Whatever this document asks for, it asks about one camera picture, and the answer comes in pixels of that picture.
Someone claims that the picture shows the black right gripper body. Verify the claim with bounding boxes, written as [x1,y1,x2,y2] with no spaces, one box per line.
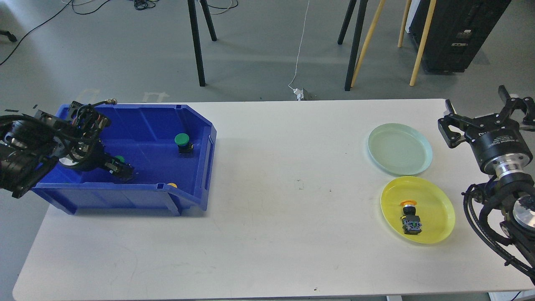
[464,121,533,175]

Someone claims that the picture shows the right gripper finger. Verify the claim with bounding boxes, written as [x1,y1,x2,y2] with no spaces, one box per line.
[438,99,481,149]
[497,84,535,132]

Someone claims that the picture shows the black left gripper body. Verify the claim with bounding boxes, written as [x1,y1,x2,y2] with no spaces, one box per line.
[59,140,113,172]

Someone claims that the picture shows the yellow push button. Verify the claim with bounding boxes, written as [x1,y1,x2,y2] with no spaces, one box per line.
[400,200,422,235]

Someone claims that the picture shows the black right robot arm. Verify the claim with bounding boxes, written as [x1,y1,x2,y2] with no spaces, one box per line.
[438,85,535,281]

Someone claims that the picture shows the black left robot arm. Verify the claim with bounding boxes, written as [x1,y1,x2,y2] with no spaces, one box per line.
[0,99,134,199]

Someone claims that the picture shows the light green plate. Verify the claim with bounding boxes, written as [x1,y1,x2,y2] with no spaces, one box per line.
[367,122,433,176]

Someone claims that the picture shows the yellow plate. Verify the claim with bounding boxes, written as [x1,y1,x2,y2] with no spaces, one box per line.
[380,176,456,244]

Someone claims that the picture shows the blue plastic storage bin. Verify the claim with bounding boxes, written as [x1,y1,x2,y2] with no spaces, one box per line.
[32,104,217,216]

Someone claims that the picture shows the wooden easel legs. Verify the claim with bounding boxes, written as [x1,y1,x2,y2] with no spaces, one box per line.
[351,0,437,87]

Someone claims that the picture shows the black tripod right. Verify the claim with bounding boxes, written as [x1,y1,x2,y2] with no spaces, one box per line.
[337,0,368,92]

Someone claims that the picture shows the black tripod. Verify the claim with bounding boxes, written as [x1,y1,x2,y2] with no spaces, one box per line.
[187,0,218,87]
[337,0,368,92]

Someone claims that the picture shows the black tripod left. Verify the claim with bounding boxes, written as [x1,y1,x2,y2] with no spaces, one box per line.
[187,0,218,87]

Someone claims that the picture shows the black floor cables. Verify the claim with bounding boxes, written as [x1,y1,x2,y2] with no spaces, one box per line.
[0,0,239,67]

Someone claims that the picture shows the white cable with plug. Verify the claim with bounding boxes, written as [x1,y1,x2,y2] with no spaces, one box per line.
[288,0,312,101]

